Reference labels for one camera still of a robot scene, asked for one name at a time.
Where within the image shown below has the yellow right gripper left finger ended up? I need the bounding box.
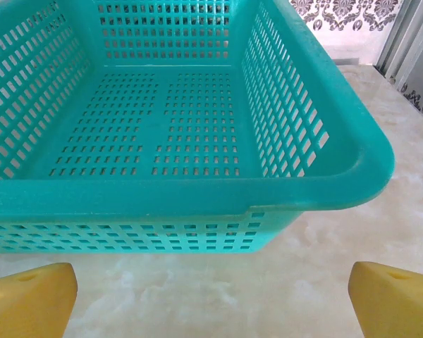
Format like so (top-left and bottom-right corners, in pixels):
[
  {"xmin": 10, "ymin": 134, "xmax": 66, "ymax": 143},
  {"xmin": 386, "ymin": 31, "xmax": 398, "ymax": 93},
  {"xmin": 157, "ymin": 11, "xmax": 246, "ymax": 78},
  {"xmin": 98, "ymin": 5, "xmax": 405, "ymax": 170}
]
[{"xmin": 0, "ymin": 262, "xmax": 79, "ymax": 338}]

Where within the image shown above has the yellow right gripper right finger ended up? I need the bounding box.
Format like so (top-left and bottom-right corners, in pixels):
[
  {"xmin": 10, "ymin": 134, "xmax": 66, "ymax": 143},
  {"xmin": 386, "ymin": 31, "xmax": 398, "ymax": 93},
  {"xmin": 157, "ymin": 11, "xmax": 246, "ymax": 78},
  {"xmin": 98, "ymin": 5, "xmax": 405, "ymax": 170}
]
[{"xmin": 348, "ymin": 261, "xmax": 423, "ymax": 338}]

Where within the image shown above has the teal perforated plastic basket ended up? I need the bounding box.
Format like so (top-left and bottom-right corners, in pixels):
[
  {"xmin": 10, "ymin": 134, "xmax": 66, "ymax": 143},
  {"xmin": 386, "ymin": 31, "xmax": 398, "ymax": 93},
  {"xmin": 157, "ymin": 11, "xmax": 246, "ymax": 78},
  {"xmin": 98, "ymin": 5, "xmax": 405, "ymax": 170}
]
[{"xmin": 0, "ymin": 0, "xmax": 396, "ymax": 255}]

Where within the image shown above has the aluminium frame post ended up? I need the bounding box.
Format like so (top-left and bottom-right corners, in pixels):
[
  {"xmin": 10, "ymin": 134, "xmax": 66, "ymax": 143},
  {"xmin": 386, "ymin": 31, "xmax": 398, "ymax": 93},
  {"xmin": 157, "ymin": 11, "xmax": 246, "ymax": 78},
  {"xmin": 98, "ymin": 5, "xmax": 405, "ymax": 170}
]
[{"xmin": 375, "ymin": 0, "xmax": 423, "ymax": 85}]

